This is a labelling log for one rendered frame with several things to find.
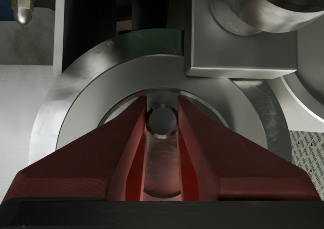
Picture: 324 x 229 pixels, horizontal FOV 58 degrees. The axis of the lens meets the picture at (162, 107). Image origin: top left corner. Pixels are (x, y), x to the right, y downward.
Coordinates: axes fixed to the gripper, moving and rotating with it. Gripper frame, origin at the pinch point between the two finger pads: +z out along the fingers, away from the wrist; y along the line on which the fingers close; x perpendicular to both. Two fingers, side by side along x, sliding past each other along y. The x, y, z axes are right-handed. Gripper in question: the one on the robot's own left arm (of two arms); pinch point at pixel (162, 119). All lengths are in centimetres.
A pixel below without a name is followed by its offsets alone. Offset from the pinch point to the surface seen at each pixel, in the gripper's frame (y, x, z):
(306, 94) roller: -8.2, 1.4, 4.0
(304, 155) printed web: -17.0, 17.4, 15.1
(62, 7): 5.7, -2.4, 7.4
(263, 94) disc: -5.8, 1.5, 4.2
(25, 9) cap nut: 22.3, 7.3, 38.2
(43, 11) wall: 130, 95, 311
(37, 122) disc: 6.8, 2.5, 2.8
